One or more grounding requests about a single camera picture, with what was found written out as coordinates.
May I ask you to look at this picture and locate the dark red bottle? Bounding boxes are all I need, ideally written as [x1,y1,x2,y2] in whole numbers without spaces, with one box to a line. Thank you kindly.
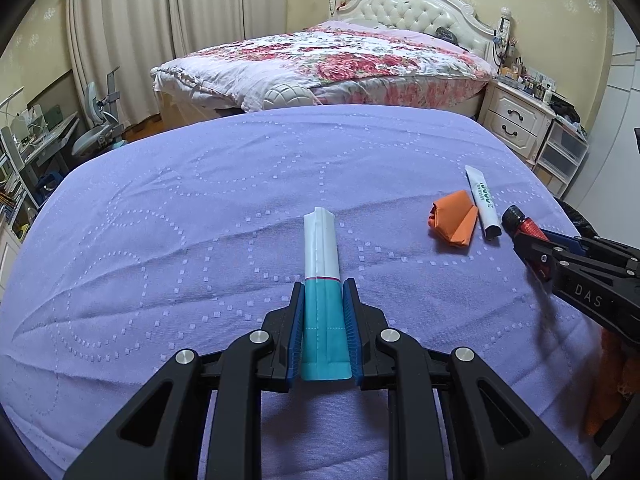
[501,205,551,281]

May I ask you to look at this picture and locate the white green cream tube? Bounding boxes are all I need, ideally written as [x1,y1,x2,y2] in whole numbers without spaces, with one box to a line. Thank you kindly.
[465,166,502,240]

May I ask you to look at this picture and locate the teal white toothpaste tube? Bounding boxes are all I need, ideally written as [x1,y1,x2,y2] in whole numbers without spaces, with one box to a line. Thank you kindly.
[300,207,352,382]

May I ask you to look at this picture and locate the orange wrapper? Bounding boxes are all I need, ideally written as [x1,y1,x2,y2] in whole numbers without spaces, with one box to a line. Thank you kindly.
[427,190,478,247]

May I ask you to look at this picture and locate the black lined trash bin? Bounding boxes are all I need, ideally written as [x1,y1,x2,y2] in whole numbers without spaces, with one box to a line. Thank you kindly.
[556,198,599,238]

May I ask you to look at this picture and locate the white wardrobe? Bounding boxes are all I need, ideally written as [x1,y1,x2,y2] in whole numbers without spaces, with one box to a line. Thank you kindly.
[565,9,639,247]

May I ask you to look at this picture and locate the clear plastic drawer unit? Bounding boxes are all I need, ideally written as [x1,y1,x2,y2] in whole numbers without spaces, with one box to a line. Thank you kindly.
[533,117,589,198]

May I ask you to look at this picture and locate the white nightstand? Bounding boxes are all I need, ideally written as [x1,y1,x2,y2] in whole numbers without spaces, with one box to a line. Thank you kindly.
[478,80,555,168]

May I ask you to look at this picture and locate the purple quilted bed cover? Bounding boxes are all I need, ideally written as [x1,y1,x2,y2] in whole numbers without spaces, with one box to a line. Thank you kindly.
[1,105,600,479]

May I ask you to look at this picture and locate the clutter on nightstand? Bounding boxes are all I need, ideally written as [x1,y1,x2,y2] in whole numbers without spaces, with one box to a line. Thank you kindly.
[491,24,584,131]

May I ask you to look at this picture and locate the dark clothes on pillow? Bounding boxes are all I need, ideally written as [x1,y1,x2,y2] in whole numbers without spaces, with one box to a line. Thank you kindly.
[435,27,459,46]

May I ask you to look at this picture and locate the white tufted headboard bed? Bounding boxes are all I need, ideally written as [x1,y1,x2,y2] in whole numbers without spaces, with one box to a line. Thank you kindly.
[153,0,511,128]

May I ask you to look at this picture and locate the bookshelf with books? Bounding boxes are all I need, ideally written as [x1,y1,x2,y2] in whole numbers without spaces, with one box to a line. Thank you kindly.
[1,150,38,242]

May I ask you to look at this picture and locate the study desk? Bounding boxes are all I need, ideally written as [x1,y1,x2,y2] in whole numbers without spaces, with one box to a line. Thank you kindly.
[1,112,80,206]

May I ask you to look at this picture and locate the floral quilt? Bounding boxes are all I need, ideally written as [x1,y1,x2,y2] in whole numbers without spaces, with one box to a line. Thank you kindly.
[151,21,496,113]

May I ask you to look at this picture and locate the grey desk chair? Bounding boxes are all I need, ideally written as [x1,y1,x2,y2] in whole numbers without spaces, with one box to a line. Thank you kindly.
[72,67,127,159]

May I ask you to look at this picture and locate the beige curtains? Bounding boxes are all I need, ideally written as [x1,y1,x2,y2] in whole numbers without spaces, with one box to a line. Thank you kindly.
[66,0,286,126]

